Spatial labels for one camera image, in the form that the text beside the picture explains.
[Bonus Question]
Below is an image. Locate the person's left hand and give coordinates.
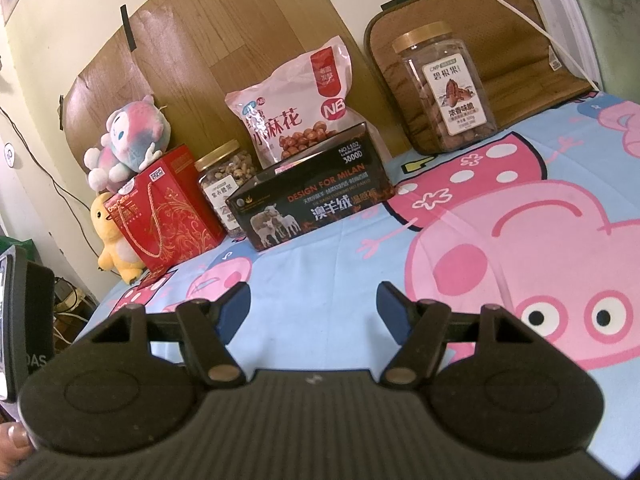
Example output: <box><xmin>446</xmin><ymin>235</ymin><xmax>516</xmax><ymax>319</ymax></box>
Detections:
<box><xmin>0</xmin><ymin>421</ymin><xmax>33</xmax><ymax>467</ymax></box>

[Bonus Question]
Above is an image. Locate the tangle of floor cables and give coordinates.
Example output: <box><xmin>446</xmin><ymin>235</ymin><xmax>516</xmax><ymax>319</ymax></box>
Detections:
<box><xmin>52</xmin><ymin>272</ymin><xmax>98</xmax><ymax>343</ymax></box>

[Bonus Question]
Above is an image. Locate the black wall cable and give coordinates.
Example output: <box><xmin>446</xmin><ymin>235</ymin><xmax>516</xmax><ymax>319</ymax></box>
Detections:
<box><xmin>0</xmin><ymin>104</ymin><xmax>110</xmax><ymax>202</ymax></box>

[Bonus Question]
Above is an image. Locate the wood grain wall board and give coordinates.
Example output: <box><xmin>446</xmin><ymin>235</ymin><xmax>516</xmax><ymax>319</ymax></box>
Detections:
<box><xmin>59</xmin><ymin>0</ymin><xmax>383</xmax><ymax>171</ymax></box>

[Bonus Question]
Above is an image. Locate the yellow plush toy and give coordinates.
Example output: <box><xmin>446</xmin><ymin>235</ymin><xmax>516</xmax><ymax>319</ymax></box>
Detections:
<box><xmin>90</xmin><ymin>191</ymin><xmax>148</xmax><ymax>285</ymax></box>

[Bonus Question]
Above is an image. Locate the tall clear pecan jar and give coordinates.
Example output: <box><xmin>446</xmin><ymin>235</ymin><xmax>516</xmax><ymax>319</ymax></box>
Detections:
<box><xmin>391</xmin><ymin>21</ymin><xmax>498</xmax><ymax>152</ymax></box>

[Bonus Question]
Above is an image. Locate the round white wall hook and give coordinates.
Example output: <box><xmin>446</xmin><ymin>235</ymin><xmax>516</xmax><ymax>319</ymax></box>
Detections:
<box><xmin>0</xmin><ymin>135</ymin><xmax>17</xmax><ymax>172</ymax></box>

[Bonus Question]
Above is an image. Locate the printed cartoon pig blanket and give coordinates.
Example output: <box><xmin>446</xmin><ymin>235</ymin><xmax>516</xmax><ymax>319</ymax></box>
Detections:
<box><xmin>75</xmin><ymin>89</ymin><xmax>640</xmax><ymax>463</ymax></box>

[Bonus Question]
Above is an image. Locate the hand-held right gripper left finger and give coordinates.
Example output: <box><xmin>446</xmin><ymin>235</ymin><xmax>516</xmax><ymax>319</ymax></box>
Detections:
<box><xmin>92</xmin><ymin>281</ymin><xmax>252</xmax><ymax>388</ymax></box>

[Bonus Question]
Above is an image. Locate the pink white snack bag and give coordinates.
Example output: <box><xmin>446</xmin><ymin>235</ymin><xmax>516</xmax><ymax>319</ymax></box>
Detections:
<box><xmin>224</xmin><ymin>35</ymin><xmax>373</xmax><ymax>168</ymax></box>

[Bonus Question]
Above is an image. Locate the black printed box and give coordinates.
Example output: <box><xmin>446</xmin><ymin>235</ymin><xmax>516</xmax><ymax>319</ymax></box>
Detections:
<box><xmin>225</xmin><ymin>121</ymin><xmax>397</xmax><ymax>253</ymax></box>

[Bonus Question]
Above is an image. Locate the pink blue plush toy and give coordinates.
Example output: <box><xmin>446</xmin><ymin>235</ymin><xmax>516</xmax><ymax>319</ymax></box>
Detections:
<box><xmin>82</xmin><ymin>94</ymin><xmax>172</xmax><ymax>192</ymax></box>

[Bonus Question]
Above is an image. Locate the white power cable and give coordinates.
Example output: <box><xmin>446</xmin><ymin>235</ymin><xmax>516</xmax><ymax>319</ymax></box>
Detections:
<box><xmin>415</xmin><ymin>0</ymin><xmax>602</xmax><ymax>92</ymax></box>

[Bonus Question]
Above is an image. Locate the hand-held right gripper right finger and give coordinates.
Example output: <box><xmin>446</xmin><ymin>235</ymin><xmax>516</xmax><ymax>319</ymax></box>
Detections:
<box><xmin>376</xmin><ymin>281</ymin><xmax>539</xmax><ymax>388</ymax></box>

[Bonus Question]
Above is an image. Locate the brown seat cushion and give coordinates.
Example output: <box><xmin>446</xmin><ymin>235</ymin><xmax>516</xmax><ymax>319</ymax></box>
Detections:
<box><xmin>363</xmin><ymin>0</ymin><xmax>596</xmax><ymax>156</ymax></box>

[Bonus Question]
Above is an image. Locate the red gift box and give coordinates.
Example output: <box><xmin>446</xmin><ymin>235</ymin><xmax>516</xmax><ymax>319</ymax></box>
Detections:
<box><xmin>103</xmin><ymin>144</ymin><xmax>227</xmax><ymax>273</ymax></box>

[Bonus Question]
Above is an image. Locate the small clear nut jar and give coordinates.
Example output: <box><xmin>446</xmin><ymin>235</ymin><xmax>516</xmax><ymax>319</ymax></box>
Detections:
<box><xmin>194</xmin><ymin>140</ymin><xmax>258</xmax><ymax>240</ymax></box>

